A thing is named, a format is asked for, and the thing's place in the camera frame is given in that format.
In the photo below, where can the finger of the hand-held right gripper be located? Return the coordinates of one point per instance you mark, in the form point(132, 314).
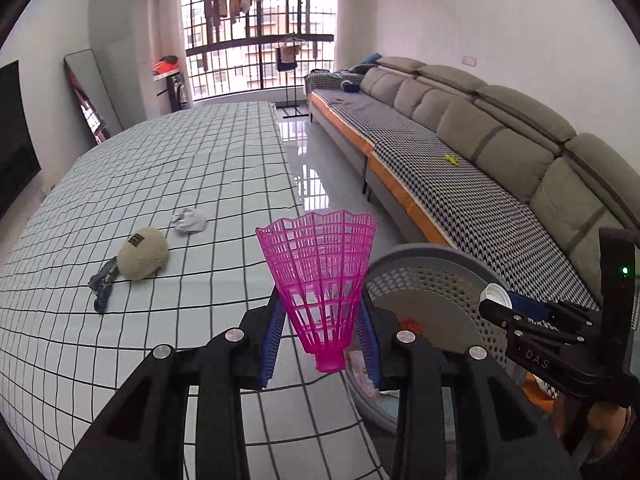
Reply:
point(525, 302)
point(500, 315)

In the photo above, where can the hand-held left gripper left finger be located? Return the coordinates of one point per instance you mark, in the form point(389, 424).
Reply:
point(270, 340)

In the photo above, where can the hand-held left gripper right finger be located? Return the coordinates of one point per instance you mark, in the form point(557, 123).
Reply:
point(370, 345)

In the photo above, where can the white round cap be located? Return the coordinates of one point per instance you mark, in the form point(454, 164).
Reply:
point(497, 292)

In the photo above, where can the grey perforated basket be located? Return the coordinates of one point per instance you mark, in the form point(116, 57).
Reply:
point(435, 280)

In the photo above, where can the white tissue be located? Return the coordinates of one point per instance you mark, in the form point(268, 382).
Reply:
point(190, 220)

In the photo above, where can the person's right hand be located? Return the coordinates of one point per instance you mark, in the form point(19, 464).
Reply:
point(607, 427)

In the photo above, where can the houndstooth sofa cover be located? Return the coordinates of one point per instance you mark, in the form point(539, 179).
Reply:
point(450, 200)

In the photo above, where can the grey sofa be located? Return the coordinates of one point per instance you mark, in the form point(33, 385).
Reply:
point(510, 150)

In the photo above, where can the small yellow toy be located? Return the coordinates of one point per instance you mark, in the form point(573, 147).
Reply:
point(451, 159)

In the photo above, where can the black white checked tablecloth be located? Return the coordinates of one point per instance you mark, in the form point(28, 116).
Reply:
point(150, 185)

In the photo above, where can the black floor clothes stand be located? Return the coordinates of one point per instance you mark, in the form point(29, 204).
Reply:
point(290, 90)

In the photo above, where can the dark blue cloth item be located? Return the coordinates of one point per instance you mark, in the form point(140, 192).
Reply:
point(349, 86)

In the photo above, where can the black window grille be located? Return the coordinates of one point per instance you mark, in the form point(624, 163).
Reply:
point(225, 60)

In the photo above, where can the blue cushion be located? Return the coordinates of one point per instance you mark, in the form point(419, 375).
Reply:
point(373, 58)

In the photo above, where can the red orange bag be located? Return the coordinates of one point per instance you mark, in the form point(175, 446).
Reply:
point(166, 65)

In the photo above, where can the black framed floor mirror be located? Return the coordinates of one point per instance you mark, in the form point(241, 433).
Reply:
point(95, 90)

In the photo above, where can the black television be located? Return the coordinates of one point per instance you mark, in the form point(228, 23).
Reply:
point(15, 145)

